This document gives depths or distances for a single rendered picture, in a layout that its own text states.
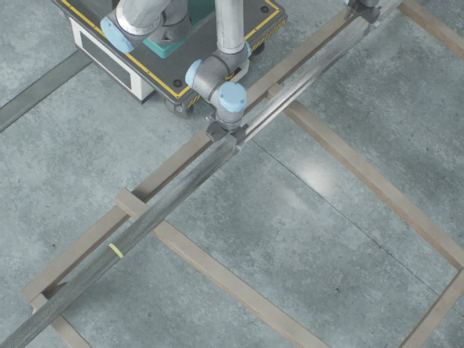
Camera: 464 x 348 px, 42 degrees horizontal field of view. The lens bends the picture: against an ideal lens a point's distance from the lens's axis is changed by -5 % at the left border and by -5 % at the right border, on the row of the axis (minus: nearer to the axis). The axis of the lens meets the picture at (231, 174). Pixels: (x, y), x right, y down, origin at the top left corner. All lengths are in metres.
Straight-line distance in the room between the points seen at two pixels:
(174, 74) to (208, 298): 0.92
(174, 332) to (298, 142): 1.02
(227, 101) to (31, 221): 1.13
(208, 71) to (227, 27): 0.17
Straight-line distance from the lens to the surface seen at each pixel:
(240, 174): 2.75
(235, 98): 1.97
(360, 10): 2.50
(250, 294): 2.22
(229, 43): 2.01
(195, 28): 2.42
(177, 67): 2.61
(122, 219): 2.35
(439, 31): 2.97
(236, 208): 2.69
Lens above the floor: 2.52
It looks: 66 degrees down
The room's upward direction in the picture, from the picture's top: 13 degrees clockwise
